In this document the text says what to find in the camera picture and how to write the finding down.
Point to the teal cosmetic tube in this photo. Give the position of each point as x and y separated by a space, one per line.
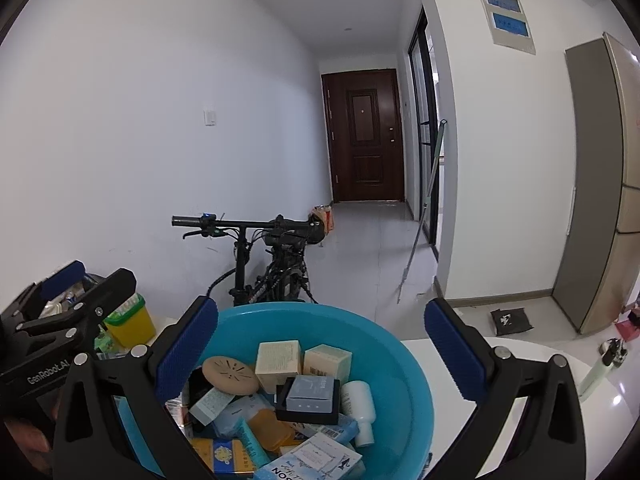
253 448

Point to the yellow blue cigarette pack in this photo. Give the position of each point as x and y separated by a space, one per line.
227 459

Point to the grey refrigerator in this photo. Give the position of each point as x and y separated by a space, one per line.
600 264

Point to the dark brown door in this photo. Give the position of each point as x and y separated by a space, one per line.
364 134

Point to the black box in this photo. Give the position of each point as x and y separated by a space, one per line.
304 418

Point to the green lotion pump bottle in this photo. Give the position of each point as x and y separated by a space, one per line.
612 353

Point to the wall light switch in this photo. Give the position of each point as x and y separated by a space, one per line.
210 118

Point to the wall electrical panel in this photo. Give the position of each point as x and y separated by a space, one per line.
508 25

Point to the black bicycle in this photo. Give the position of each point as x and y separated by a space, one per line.
269 257

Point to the grey lighter case box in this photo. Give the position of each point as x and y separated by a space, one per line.
311 394

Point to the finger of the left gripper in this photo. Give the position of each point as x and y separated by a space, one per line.
100 300
32 299

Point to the cream square box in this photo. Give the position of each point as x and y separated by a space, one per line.
276 362

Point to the yellow green bin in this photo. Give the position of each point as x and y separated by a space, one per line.
130 324

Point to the light blue Raison box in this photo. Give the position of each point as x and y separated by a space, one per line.
318 458

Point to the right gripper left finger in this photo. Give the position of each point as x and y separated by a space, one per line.
91 441

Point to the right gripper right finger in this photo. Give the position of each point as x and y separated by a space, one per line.
549 441

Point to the black bag on floor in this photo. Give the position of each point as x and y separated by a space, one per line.
510 321

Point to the white small bottle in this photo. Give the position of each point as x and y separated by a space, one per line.
357 403

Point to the person's left hand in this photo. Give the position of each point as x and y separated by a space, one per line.
28 435

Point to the blue plastic basin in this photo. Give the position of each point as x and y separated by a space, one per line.
404 424

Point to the orange plastic case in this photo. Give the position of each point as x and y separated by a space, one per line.
269 431

